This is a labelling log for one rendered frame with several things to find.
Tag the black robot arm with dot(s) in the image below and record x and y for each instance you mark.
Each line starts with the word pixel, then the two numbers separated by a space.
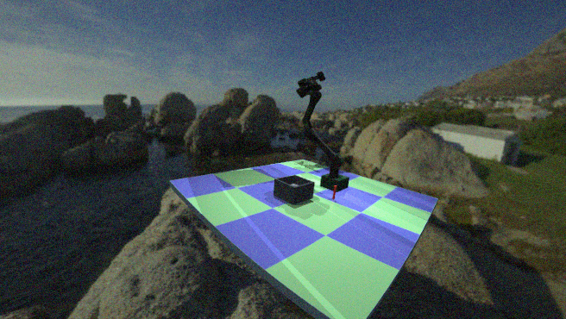
pixel 313 89

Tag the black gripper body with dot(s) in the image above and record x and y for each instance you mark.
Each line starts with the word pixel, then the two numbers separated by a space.
pixel 319 76

